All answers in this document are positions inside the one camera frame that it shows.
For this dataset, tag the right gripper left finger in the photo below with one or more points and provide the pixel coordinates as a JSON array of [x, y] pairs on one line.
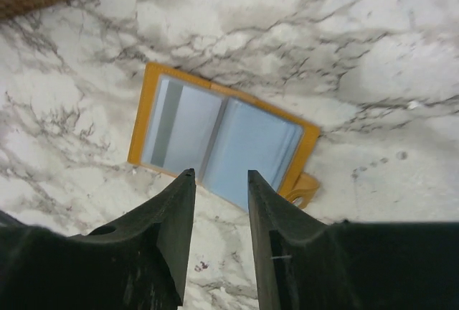
[[137, 261]]

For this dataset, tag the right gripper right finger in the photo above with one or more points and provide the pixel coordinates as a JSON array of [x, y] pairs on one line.
[[302, 263]]

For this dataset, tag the white silver credit card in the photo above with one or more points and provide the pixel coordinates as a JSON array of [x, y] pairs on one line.
[[181, 123]]

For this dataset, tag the yellow leather card holder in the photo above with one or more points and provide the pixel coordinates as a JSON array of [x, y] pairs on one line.
[[250, 134]]

